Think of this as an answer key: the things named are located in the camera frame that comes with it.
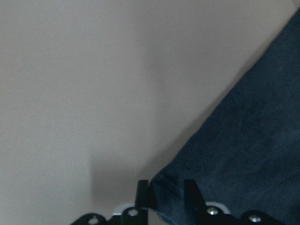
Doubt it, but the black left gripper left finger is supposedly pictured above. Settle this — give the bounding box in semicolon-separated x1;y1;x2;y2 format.
135;180;149;209

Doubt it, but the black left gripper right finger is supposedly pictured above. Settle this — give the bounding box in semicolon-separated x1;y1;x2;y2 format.
184;179;206;210

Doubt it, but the black t-shirt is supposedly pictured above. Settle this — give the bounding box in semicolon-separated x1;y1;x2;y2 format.
151;12;300;225

